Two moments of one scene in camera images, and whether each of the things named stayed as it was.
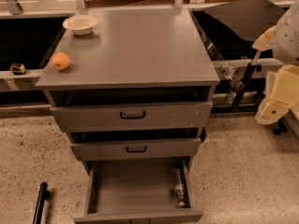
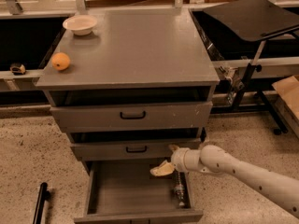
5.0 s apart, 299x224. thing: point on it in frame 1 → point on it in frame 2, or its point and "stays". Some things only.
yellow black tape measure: (18, 68) stays
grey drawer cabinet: (133, 88) stays
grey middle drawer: (113, 150) stays
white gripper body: (287, 40) → (178, 160)
